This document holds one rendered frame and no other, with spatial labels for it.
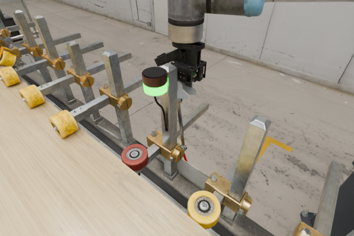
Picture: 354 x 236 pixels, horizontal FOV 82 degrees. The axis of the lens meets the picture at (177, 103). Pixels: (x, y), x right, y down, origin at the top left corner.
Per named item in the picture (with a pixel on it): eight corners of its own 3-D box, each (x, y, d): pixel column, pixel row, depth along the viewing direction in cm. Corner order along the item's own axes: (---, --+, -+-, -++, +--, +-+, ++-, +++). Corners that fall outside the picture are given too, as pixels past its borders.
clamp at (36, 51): (35, 49, 123) (31, 40, 120) (45, 55, 116) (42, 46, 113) (24, 52, 119) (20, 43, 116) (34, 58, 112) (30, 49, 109)
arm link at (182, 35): (160, 21, 50) (184, 14, 56) (161, 41, 53) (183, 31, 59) (189, 29, 46) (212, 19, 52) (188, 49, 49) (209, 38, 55)
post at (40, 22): (72, 100, 120) (39, 13, 91) (76, 102, 118) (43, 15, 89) (67, 103, 117) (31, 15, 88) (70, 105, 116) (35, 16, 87)
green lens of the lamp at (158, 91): (155, 80, 55) (154, 73, 53) (172, 88, 52) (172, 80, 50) (138, 90, 51) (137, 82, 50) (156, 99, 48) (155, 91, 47)
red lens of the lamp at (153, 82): (154, 72, 53) (154, 64, 52) (172, 79, 50) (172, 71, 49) (137, 81, 49) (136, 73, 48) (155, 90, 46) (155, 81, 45)
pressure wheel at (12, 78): (21, 80, 92) (19, 83, 98) (10, 64, 90) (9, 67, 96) (6, 86, 88) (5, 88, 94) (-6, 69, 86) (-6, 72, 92)
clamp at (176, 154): (156, 138, 78) (156, 128, 75) (184, 156, 72) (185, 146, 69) (146, 147, 75) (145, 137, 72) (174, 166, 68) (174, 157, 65)
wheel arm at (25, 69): (100, 45, 125) (99, 39, 122) (104, 47, 123) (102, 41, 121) (7, 77, 94) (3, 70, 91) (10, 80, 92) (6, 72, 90)
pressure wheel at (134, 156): (139, 160, 73) (135, 138, 66) (155, 173, 69) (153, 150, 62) (121, 176, 68) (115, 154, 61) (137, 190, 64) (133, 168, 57)
